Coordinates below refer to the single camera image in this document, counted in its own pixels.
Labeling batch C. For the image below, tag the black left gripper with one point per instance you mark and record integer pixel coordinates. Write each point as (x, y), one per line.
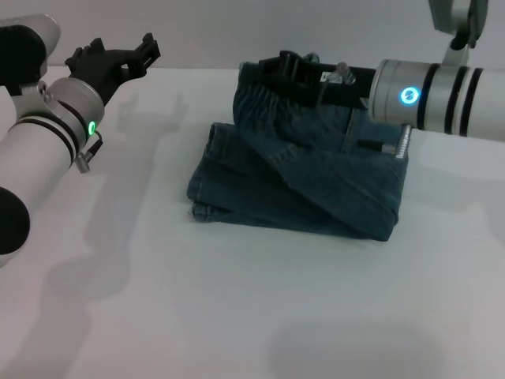
(100, 69)

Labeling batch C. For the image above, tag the blue denim shorts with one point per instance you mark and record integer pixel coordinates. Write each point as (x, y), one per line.
(315, 177)

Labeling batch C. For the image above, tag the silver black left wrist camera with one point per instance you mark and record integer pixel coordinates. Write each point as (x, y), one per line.
(23, 51)

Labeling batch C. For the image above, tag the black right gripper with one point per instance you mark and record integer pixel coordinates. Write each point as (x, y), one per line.
(339, 88)

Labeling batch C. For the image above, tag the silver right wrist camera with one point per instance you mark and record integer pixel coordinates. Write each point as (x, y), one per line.
(453, 19)

